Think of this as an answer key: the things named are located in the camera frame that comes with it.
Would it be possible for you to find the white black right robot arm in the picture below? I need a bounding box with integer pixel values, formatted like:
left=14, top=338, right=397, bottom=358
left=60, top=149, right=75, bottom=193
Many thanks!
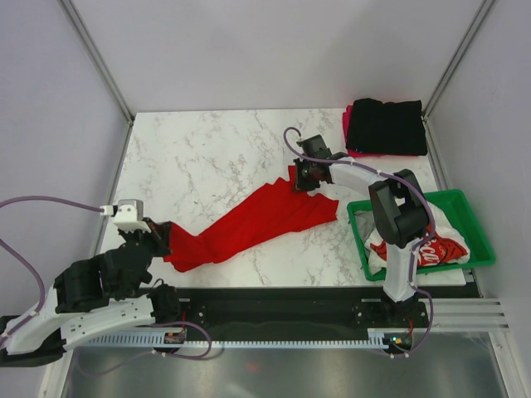
left=295, top=153, right=435, bottom=327

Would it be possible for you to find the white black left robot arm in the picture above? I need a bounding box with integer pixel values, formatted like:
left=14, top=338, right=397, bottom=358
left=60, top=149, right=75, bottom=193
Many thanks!
left=1, top=219, right=183, bottom=367

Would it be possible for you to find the folded pink t-shirt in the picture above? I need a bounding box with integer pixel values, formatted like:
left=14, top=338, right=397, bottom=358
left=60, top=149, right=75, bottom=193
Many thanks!
left=342, top=104, right=420, bottom=160

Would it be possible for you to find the grey t-shirt in bin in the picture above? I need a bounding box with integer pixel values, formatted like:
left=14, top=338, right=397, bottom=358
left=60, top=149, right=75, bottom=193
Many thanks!
left=354, top=211, right=382, bottom=243

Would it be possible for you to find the folded black t-shirt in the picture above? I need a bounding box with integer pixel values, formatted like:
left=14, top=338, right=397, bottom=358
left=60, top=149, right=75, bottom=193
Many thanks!
left=345, top=97, right=429, bottom=158

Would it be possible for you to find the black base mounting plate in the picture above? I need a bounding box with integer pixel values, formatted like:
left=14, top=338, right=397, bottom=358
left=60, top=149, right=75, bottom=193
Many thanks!
left=82, top=284, right=432, bottom=332

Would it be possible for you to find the green plastic bin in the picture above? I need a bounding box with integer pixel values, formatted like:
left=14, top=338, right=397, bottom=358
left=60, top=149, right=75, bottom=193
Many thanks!
left=347, top=190, right=495, bottom=282

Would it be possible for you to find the white red printed t-shirt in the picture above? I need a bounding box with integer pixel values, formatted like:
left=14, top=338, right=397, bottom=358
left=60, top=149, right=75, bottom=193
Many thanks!
left=357, top=203, right=471, bottom=275

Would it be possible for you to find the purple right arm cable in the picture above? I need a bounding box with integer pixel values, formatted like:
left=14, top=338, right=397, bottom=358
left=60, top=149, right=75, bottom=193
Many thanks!
left=282, top=126, right=436, bottom=361

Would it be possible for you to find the white slotted cable duct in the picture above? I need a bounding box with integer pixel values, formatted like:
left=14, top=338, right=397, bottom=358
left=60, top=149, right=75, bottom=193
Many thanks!
left=81, top=328, right=411, bottom=349

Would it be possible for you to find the aluminium rail right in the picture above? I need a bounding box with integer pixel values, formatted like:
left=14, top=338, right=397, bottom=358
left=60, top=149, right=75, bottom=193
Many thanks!
left=431, top=298, right=509, bottom=332

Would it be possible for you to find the aluminium frame post left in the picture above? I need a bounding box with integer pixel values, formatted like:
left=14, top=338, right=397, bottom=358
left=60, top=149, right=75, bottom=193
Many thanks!
left=57, top=0, right=135, bottom=125

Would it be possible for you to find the aluminium frame post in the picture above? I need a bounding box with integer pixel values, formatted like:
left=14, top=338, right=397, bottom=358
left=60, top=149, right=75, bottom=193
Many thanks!
left=422, top=0, right=498, bottom=120
left=57, top=0, right=135, bottom=125

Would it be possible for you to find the aluminium frame post right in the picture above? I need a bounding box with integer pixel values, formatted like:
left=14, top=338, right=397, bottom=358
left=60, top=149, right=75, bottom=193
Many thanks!
left=422, top=0, right=498, bottom=120

